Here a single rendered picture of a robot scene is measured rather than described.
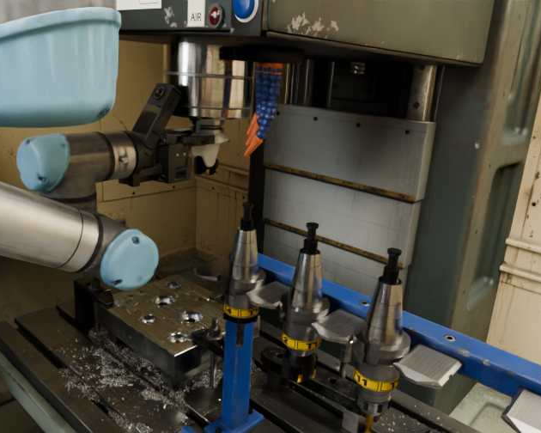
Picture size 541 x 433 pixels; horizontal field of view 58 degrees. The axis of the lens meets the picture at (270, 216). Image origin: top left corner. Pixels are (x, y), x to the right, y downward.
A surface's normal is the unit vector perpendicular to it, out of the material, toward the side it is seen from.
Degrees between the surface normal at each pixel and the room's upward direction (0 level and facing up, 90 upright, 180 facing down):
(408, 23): 90
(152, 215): 90
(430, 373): 0
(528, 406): 0
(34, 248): 114
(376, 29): 90
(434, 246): 90
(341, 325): 0
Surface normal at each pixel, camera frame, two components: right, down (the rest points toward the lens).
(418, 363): 0.07, -0.96
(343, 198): -0.66, 0.18
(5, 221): 0.76, 0.16
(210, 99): 0.16, 0.29
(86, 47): 0.87, 0.24
